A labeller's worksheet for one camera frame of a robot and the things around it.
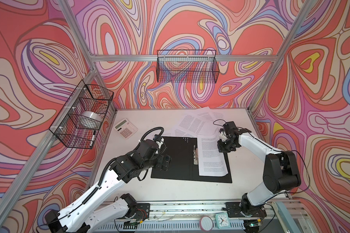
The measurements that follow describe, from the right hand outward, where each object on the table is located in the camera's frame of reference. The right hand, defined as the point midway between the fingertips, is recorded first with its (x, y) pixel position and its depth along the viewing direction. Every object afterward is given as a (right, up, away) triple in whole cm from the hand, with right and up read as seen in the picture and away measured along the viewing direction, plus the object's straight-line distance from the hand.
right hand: (221, 152), depth 90 cm
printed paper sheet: (-6, -6, +1) cm, 9 cm away
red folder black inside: (-24, -8, +3) cm, 25 cm away
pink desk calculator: (-66, +14, +15) cm, 69 cm away
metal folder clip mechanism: (-16, -3, +4) cm, 17 cm away
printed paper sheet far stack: (-8, +20, +22) cm, 31 cm away
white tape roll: (-72, +23, -16) cm, 78 cm away
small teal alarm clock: (-6, -29, -21) cm, 36 cm away
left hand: (-34, +2, -18) cm, 39 cm away
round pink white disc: (-14, -29, -22) cm, 39 cm away
